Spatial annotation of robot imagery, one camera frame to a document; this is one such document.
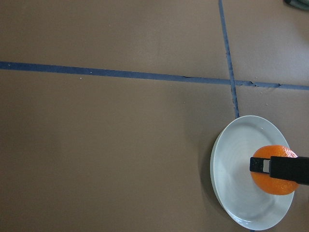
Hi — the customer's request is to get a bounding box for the light blue plate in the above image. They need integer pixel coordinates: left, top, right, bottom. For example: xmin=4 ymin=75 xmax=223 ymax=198
xmin=210 ymin=115 xmax=295 ymax=231

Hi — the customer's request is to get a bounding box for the orange fruit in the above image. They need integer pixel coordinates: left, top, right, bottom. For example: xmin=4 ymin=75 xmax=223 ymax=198
xmin=251 ymin=145 xmax=299 ymax=195

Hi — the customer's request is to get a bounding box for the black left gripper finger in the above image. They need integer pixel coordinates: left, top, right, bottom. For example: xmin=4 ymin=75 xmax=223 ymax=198
xmin=250 ymin=156 xmax=309 ymax=186

